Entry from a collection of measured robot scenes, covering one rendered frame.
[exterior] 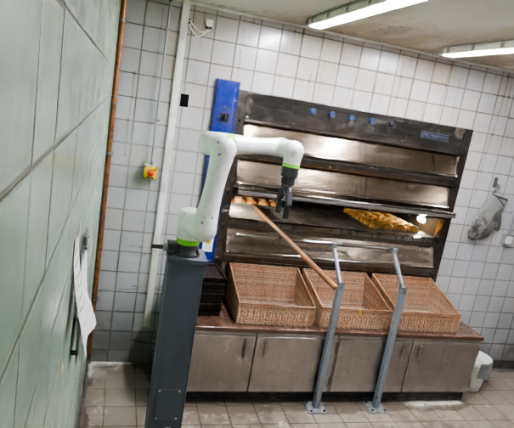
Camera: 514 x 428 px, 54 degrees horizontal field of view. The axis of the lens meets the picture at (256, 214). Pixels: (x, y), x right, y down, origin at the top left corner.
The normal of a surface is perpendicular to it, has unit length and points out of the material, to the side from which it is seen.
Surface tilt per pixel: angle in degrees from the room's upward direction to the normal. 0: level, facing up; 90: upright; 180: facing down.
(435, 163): 70
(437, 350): 91
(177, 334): 90
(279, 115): 93
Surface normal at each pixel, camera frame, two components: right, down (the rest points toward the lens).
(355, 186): 0.29, -0.10
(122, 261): 0.25, 0.25
